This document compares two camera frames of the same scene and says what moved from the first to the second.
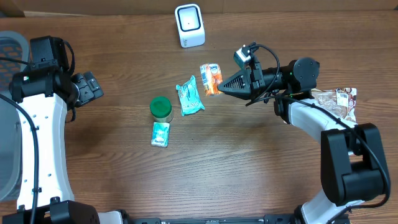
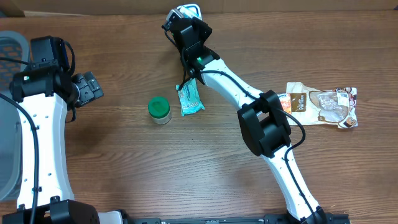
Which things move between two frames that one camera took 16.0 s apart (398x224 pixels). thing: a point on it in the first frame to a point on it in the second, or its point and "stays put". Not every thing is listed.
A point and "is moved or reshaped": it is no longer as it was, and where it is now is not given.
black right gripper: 249,79 to 196,25
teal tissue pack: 189,99 stays put
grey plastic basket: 15,56 stays put
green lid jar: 161,109 stays put
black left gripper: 90,86 stays put
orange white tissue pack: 211,76 is moved or reshaped
